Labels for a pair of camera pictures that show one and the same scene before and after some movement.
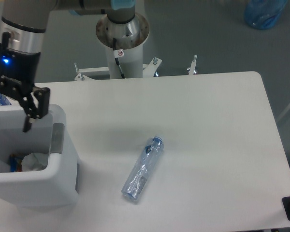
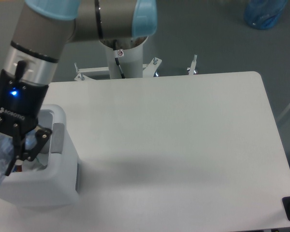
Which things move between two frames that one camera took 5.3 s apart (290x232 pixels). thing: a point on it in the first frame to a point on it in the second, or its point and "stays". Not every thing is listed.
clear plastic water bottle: (135, 185) to (1, 153)
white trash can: (57, 187) stays
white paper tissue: (35, 162) stays
